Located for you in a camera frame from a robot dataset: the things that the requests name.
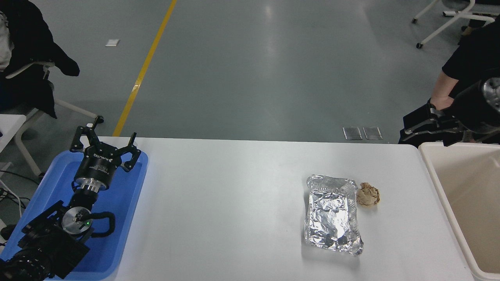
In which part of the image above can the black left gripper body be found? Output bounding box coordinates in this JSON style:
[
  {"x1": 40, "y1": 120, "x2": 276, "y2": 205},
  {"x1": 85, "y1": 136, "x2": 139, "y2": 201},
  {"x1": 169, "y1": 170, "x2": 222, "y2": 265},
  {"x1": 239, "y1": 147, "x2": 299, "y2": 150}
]
[{"x1": 73, "y1": 144, "x2": 123, "y2": 190}]

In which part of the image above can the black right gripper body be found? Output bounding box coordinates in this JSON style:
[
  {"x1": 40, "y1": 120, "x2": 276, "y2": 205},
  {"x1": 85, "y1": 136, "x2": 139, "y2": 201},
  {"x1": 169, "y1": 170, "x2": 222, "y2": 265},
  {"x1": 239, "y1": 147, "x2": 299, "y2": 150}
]
[{"x1": 449, "y1": 78, "x2": 500, "y2": 133}]

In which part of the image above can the person's hand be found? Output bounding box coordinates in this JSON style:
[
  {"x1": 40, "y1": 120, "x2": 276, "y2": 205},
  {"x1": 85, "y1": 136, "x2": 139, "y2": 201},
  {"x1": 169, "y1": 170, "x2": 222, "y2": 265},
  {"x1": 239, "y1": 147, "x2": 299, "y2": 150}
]
[{"x1": 430, "y1": 98, "x2": 454, "y2": 111}]

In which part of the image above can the white chair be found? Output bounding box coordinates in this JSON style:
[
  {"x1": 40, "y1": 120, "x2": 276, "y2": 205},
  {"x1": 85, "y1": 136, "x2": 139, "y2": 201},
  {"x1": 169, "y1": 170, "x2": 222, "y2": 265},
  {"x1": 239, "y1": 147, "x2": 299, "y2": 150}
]
[{"x1": 6, "y1": 60, "x2": 98, "y2": 178}]

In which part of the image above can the blue plastic tray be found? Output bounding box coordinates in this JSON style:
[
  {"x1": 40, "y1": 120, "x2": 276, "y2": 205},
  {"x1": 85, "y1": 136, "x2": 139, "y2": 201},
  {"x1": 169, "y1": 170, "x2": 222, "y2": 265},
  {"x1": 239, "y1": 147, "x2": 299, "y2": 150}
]
[{"x1": 0, "y1": 150, "x2": 149, "y2": 281}]

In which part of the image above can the large pale bin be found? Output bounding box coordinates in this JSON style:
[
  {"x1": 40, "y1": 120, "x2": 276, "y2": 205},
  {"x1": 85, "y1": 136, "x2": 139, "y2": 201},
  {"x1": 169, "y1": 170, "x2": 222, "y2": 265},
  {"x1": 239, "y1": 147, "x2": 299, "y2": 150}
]
[{"x1": 418, "y1": 141, "x2": 500, "y2": 281}]

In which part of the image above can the white side table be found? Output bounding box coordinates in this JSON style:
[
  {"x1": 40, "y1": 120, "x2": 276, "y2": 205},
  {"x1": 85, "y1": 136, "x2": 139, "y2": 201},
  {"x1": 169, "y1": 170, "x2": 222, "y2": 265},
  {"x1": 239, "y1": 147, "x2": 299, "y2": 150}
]
[{"x1": 0, "y1": 114, "x2": 27, "y2": 153}]

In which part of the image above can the crumpled tan paper ball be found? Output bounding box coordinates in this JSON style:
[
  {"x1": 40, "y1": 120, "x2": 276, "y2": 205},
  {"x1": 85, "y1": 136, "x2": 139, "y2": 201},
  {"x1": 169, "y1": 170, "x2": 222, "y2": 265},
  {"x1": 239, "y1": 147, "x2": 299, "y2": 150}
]
[{"x1": 356, "y1": 182, "x2": 380, "y2": 208}]

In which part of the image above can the seated person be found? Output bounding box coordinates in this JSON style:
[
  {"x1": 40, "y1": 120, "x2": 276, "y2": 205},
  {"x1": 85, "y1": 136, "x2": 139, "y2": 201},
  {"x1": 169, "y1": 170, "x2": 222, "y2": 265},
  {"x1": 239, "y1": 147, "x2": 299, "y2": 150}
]
[{"x1": 0, "y1": 0, "x2": 80, "y2": 119}]

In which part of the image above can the crumpled foil tray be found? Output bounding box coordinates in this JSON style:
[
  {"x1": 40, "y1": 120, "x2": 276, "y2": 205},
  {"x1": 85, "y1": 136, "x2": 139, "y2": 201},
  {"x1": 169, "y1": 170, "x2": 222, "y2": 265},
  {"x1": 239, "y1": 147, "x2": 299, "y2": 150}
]
[{"x1": 304, "y1": 174, "x2": 364, "y2": 257}]

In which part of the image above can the black floor cable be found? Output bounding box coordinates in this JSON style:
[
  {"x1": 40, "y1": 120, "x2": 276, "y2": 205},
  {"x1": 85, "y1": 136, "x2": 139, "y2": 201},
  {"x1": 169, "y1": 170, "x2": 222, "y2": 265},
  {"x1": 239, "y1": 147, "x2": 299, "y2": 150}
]
[{"x1": 0, "y1": 170, "x2": 40, "y2": 187}]

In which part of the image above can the white rolling frame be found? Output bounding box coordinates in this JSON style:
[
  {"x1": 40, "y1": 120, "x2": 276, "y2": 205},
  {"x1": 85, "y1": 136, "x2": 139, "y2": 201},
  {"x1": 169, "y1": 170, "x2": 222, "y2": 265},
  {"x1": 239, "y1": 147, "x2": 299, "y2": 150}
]
[{"x1": 411, "y1": 0, "x2": 500, "y2": 49}]

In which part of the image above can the white floor cable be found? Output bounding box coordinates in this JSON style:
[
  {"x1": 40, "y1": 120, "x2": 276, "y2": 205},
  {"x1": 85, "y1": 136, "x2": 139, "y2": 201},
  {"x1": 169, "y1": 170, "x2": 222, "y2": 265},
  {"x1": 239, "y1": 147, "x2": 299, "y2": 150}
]
[{"x1": 0, "y1": 180, "x2": 24, "y2": 217}]

